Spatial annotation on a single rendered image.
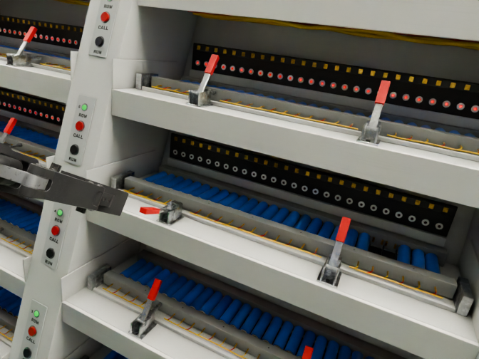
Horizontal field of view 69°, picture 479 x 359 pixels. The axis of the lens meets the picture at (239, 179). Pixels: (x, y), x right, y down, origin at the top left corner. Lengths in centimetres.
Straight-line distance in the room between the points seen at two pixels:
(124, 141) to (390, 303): 52
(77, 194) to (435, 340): 43
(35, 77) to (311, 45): 54
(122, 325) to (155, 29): 54
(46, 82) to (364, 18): 57
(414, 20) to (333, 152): 19
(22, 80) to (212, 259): 53
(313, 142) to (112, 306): 46
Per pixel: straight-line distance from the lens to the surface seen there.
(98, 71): 69
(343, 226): 51
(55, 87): 76
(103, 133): 66
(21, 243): 90
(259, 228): 57
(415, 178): 49
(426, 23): 53
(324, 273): 52
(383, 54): 72
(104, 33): 70
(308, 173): 64
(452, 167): 48
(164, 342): 64
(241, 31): 80
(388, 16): 53
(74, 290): 74
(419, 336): 51
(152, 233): 59
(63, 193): 33
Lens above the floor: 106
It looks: 4 degrees down
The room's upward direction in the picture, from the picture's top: 15 degrees clockwise
